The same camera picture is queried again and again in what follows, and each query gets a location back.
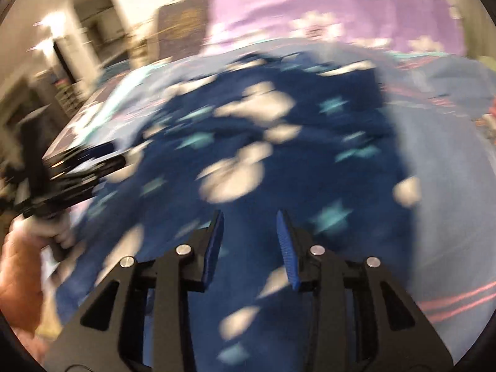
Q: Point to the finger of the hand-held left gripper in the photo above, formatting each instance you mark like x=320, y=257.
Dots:
x=89, y=161

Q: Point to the teal cloth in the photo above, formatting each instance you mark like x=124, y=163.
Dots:
x=135, y=73

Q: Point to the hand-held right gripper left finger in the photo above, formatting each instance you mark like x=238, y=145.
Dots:
x=212, y=248

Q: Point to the purple floral pillow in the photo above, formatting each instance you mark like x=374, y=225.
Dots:
x=279, y=4

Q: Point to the blue striped bedsheet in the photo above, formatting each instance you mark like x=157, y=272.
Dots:
x=438, y=186

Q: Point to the navy star-print fleece garment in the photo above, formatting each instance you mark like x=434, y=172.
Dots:
x=310, y=155

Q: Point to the person's left forearm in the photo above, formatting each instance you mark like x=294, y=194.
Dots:
x=21, y=279

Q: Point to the dark brown patterned cloth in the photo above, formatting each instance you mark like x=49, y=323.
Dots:
x=182, y=23

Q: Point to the person's left hand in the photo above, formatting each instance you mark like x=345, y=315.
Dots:
x=58, y=234

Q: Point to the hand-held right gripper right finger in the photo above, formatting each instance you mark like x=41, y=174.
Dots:
x=287, y=248

